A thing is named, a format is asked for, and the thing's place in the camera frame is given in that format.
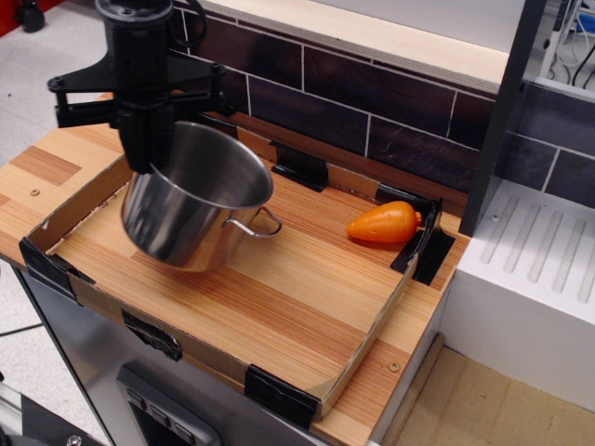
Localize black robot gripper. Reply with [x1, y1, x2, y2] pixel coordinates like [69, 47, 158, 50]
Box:
[47, 13, 225, 174]

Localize stainless steel pot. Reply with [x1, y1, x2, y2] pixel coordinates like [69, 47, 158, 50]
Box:
[121, 122, 283, 272]

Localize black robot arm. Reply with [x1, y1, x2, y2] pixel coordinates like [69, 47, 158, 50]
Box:
[47, 1, 226, 174]

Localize cardboard fence with black tape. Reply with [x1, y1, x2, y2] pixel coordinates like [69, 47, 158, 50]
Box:
[16, 125, 469, 442]

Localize light wooden shelf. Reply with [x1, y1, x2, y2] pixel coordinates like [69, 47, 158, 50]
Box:
[202, 0, 509, 94]

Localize orange plastic toy carrot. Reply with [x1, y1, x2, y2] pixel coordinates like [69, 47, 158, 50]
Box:
[346, 201, 422, 243]

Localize grey toy oven front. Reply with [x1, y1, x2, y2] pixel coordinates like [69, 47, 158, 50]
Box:
[116, 366, 222, 446]

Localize white toy sink drainboard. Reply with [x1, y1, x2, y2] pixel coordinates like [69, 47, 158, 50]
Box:
[440, 181, 594, 410]

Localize dark grey vertical post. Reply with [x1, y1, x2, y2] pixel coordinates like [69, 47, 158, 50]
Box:
[459, 0, 553, 236]

